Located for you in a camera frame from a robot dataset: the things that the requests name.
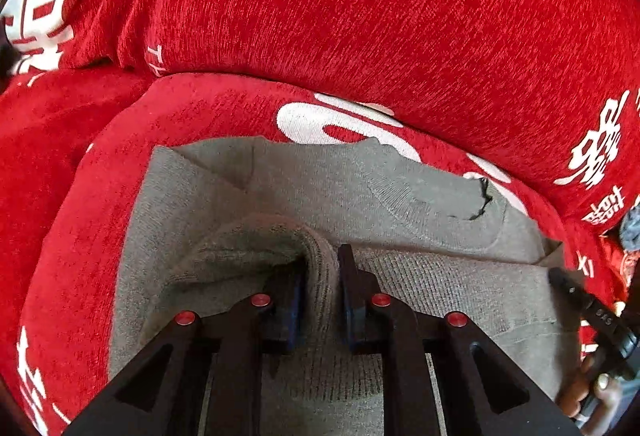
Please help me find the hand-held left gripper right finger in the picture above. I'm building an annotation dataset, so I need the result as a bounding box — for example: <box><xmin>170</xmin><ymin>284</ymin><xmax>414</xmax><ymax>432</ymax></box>
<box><xmin>337</xmin><ymin>243</ymin><xmax>586</xmax><ymax>436</ymax></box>

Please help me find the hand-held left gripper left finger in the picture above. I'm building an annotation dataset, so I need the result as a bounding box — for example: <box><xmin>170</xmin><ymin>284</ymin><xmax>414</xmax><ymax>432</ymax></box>
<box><xmin>65</xmin><ymin>266</ymin><xmax>307</xmax><ymax>436</ymax></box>

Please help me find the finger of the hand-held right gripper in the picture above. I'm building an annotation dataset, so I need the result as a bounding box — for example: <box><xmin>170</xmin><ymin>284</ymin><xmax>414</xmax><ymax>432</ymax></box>
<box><xmin>549</xmin><ymin>268</ymin><xmax>597</xmax><ymax>314</ymax></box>

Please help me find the grey knit sweater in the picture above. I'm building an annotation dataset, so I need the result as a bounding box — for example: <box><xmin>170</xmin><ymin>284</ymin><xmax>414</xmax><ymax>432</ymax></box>
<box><xmin>109</xmin><ymin>136</ymin><xmax>583</xmax><ymax>436</ymax></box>

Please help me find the person's right hand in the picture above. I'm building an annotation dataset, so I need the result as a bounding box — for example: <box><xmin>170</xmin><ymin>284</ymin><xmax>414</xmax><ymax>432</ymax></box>
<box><xmin>559</xmin><ymin>355</ymin><xmax>628</xmax><ymax>436</ymax></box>

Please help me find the red shiny packet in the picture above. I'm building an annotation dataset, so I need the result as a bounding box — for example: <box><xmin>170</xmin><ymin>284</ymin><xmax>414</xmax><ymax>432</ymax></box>
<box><xmin>599</xmin><ymin>236</ymin><xmax>640</xmax><ymax>289</ymax></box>

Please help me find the blue-grey cloth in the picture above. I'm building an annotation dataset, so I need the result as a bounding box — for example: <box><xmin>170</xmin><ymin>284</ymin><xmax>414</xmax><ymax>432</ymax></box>
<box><xmin>619</xmin><ymin>205</ymin><xmax>640</xmax><ymax>253</ymax></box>

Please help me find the red printed sofa cover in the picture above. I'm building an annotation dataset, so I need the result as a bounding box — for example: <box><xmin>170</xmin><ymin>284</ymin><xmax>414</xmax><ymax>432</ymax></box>
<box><xmin>0</xmin><ymin>0</ymin><xmax>640</xmax><ymax>436</ymax></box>

